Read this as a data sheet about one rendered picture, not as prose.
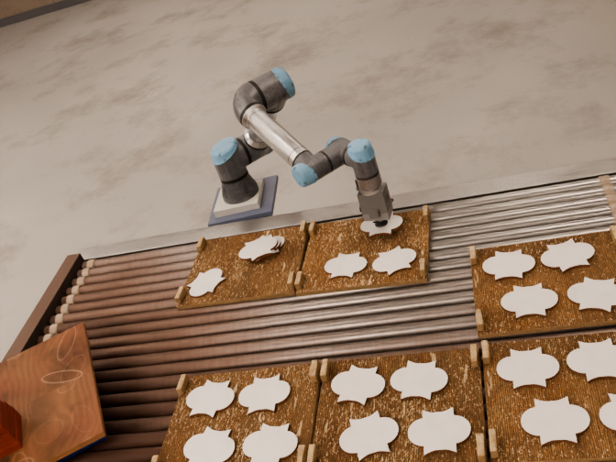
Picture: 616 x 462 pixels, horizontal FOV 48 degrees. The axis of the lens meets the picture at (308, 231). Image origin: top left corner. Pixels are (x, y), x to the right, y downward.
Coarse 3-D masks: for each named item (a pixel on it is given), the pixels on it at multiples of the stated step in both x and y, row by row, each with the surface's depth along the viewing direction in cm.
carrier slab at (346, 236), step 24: (408, 216) 230; (312, 240) 235; (336, 240) 230; (360, 240) 227; (384, 240) 223; (408, 240) 219; (312, 264) 224; (312, 288) 214; (336, 288) 211; (360, 288) 209
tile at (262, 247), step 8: (256, 240) 239; (264, 240) 237; (272, 240) 236; (248, 248) 236; (256, 248) 235; (264, 248) 234; (272, 248) 233; (240, 256) 234; (248, 256) 233; (256, 256) 232; (264, 256) 232
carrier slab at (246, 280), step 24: (216, 240) 252; (240, 240) 247; (288, 240) 239; (216, 264) 240; (240, 264) 236; (264, 264) 232; (288, 264) 228; (216, 288) 229; (240, 288) 225; (264, 288) 221; (288, 288) 218
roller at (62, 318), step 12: (432, 264) 210; (444, 264) 208; (456, 264) 207; (468, 264) 206; (168, 300) 234; (84, 312) 243; (96, 312) 241; (108, 312) 239; (120, 312) 238; (132, 312) 236; (144, 312) 235
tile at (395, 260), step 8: (400, 248) 216; (408, 248) 215; (384, 256) 215; (392, 256) 214; (400, 256) 213; (408, 256) 212; (416, 256) 212; (376, 264) 213; (384, 264) 212; (392, 264) 211; (400, 264) 210; (408, 264) 209; (384, 272) 210; (392, 272) 208
